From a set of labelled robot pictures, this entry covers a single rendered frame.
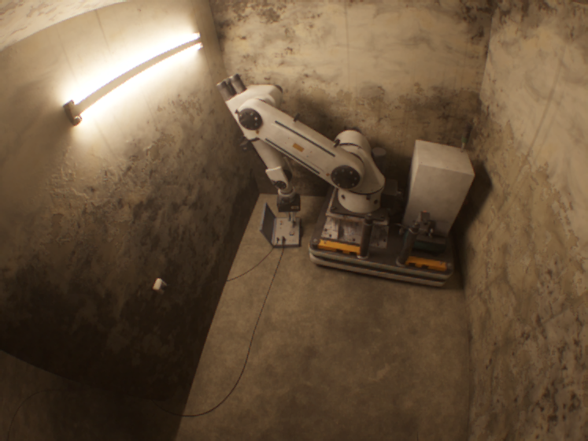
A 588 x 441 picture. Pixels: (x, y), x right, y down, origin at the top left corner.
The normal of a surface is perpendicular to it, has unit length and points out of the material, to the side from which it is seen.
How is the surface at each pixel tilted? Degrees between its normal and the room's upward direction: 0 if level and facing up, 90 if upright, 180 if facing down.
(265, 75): 90
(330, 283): 0
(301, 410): 0
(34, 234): 90
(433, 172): 90
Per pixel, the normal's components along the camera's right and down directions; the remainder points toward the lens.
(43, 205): 0.97, 0.07
